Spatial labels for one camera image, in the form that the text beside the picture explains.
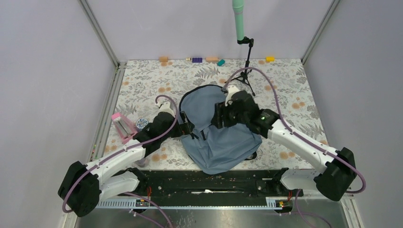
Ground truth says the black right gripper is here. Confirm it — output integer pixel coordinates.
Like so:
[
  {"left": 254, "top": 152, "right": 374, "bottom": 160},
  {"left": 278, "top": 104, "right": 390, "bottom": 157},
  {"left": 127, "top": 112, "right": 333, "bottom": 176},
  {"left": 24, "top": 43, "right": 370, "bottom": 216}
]
[{"left": 211, "top": 100, "right": 249, "bottom": 129}]

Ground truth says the blue grey backpack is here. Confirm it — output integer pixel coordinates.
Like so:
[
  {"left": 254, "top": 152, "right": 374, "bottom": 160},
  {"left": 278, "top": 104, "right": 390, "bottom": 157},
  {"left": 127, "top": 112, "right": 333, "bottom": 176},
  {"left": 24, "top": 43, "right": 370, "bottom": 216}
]
[{"left": 179, "top": 85, "right": 262, "bottom": 174}]

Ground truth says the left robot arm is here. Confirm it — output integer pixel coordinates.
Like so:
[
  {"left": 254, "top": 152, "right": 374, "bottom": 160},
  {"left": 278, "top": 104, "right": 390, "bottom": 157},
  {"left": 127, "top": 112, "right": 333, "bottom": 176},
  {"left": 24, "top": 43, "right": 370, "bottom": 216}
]
[{"left": 58, "top": 111, "right": 194, "bottom": 217}]

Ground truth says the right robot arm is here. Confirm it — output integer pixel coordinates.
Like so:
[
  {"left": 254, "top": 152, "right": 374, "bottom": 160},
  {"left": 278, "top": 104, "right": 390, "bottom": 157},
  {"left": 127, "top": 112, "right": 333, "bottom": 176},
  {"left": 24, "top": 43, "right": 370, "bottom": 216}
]
[{"left": 211, "top": 90, "right": 358, "bottom": 201}]

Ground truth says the blue round cleaning gel jar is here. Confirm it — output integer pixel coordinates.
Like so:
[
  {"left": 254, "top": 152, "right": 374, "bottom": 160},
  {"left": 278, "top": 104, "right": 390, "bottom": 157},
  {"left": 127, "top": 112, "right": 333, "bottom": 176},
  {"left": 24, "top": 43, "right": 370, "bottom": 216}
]
[{"left": 135, "top": 117, "right": 149, "bottom": 131}]

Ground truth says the black mini tripod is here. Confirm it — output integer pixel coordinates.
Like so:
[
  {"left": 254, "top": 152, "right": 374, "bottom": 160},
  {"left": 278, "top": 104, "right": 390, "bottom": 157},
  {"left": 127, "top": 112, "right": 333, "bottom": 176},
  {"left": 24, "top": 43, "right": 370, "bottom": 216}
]
[{"left": 222, "top": 35, "right": 256, "bottom": 96}]

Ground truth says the teal toy block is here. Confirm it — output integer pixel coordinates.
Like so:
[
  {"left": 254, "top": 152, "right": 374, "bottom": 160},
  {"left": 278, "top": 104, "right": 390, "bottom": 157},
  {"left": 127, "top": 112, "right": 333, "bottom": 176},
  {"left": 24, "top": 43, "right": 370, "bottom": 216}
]
[{"left": 217, "top": 59, "right": 225, "bottom": 67}]

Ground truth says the pink transparent pencil case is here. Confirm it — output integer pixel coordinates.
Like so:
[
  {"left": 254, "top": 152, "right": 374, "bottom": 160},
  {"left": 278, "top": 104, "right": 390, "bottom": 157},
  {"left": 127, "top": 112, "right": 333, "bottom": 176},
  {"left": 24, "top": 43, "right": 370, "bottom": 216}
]
[{"left": 111, "top": 113, "right": 137, "bottom": 144}]

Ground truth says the purple toy brick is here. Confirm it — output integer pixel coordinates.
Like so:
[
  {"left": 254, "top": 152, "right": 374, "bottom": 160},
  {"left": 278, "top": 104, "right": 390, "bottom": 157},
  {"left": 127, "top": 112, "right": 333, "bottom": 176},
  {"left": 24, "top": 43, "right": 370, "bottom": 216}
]
[{"left": 192, "top": 57, "right": 203, "bottom": 63}]

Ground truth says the long tan wooden block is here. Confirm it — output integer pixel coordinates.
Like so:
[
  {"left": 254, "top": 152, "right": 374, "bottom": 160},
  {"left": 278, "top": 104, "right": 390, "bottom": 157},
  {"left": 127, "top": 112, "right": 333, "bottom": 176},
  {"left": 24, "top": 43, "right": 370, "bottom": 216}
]
[{"left": 205, "top": 57, "right": 219, "bottom": 63}]

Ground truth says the yellow toy block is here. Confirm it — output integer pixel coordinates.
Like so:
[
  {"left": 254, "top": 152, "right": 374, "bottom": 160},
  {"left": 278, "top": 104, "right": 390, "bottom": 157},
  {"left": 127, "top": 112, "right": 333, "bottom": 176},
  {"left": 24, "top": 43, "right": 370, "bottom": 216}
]
[{"left": 266, "top": 56, "right": 275, "bottom": 62}]

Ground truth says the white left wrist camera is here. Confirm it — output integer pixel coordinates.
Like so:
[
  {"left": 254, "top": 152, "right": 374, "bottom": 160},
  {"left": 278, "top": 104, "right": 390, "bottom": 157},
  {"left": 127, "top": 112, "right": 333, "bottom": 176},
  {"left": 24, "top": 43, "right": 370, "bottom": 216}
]
[{"left": 158, "top": 102, "right": 175, "bottom": 117}]

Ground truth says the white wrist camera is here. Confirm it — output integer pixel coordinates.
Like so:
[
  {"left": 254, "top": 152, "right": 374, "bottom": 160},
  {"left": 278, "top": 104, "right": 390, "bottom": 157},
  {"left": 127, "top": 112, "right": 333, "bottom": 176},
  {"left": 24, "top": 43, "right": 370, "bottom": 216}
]
[
  {"left": 224, "top": 85, "right": 240, "bottom": 106},
  {"left": 158, "top": 102, "right": 175, "bottom": 117}
]

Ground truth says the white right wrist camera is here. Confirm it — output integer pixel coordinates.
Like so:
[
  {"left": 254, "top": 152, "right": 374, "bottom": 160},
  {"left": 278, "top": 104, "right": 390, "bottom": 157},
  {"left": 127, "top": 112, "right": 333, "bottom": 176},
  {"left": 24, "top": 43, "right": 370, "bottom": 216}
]
[{"left": 224, "top": 85, "right": 240, "bottom": 106}]

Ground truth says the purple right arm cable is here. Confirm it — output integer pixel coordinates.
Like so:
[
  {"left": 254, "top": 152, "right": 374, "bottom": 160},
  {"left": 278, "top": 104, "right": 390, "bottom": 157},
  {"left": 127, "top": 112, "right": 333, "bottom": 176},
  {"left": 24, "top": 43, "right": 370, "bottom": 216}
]
[{"left": 221, "top": 66, "right": 367, "bottom": 194}]

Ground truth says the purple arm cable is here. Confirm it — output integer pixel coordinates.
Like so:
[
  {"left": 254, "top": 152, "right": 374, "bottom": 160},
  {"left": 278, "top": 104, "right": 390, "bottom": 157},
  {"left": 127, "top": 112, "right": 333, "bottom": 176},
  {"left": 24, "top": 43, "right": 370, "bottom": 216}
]
[
  {"left": 221, "top": 66, "right": 367, "bottom": 194},
  {"left": 62, "top": 95, "right": 180, "bottom": 214}
]

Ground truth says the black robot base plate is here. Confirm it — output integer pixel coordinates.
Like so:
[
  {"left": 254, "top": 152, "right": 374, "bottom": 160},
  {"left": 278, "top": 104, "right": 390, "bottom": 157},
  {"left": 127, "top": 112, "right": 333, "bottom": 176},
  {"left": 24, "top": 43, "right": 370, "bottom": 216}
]
[{"left": 107, "top": 169, "right": 305, "bottom": 205}]

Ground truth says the aluminium frame rail left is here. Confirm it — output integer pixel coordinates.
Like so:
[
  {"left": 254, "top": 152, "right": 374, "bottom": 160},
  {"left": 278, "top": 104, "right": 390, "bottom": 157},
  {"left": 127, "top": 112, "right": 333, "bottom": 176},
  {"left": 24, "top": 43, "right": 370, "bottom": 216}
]
[{"left": 78, "top": 0, "right": 121, "bottom": 161}]

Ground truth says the aluminium frame rail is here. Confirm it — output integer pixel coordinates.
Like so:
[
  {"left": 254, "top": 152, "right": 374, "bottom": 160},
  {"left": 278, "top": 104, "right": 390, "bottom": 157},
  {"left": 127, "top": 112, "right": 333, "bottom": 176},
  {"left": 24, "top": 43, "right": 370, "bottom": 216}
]
[
  {"left": 301, "top": 0, "right": 341, "bottom": 65},
  {"left": 78, "top": 0, "right": 121, "bottom": 161}
]

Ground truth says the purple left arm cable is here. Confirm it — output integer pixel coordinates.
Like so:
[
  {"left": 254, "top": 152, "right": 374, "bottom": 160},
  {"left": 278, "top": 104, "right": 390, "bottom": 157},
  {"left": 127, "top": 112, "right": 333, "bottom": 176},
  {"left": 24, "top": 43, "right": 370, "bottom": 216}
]
[{"left": 62, "top": 95, "right": 180, "bottom": 214}]

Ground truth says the white slotted cable duct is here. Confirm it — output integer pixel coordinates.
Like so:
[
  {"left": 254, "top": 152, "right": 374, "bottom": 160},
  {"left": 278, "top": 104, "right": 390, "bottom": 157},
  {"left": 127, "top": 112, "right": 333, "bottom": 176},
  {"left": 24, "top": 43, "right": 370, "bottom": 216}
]
[{"left": 96, "top": 195, "right": 285, "bottom": 210}]

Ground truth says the mint green microphone handle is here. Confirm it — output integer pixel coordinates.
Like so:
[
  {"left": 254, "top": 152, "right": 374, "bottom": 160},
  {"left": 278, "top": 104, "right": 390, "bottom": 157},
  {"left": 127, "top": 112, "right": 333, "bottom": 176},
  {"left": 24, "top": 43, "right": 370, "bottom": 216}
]
[{"left": 232, "top": 0, "right": 244, "bottom": 44}]

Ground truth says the aluminium frame rail right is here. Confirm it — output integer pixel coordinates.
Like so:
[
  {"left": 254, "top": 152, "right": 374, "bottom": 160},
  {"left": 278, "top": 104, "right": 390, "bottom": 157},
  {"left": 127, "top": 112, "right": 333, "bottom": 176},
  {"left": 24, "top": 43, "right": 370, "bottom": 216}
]
[{"left": 301, "top": 0, "right": 341, "bottom": 65}]

